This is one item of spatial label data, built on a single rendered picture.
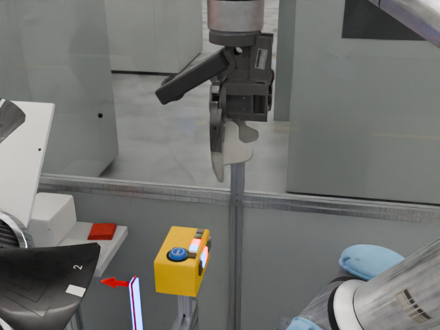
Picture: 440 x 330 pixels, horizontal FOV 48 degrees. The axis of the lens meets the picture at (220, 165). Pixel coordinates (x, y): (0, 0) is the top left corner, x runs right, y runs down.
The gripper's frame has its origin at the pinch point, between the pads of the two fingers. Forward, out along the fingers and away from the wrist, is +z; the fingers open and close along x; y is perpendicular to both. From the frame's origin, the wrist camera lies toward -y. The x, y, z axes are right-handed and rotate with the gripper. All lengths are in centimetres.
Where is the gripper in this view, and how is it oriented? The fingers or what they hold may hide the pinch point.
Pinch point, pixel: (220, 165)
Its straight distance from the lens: 74.8
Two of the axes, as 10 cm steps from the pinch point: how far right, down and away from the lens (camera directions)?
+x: 1.8, -4.1, 8.9
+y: 9.8, 0.7, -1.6
